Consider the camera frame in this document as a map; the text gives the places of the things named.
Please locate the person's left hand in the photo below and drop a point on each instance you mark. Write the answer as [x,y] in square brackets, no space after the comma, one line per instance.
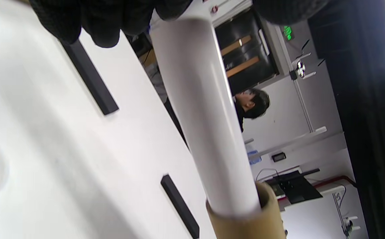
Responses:
[106,16]

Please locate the black bar weight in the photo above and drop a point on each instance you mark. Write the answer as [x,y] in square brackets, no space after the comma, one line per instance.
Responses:
[180,205]
[89,76]

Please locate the white poster purple lettering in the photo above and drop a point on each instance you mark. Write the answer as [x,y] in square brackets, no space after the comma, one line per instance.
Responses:
[205,116]

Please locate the brown cardboard mailing tube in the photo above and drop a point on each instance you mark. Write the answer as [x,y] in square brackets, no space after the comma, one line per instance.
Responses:
[245,229]

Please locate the brown cardboard box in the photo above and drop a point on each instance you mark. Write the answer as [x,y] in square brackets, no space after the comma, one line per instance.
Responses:
[150,58]

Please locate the red fire alarm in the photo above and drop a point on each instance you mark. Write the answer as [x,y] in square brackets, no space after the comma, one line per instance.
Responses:
[214,9]

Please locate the dark door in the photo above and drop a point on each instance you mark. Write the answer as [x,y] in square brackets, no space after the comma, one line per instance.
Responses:
[245,49]

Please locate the green exit sign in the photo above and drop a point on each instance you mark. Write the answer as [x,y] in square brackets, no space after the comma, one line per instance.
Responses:
[288,33]

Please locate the blue water jug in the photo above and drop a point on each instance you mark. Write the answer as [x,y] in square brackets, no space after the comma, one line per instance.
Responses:
[254,157]

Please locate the black desk monitor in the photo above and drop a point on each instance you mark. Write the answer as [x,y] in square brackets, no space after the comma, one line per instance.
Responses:
[295,187]

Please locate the white antenna wall device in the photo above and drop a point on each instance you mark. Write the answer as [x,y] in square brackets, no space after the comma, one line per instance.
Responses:
[300,69]

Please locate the small black wall panel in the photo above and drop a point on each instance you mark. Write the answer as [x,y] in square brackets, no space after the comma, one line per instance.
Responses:
[278,157]

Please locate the white security camera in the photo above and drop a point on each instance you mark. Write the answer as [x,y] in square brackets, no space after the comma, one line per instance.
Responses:
[348,224]

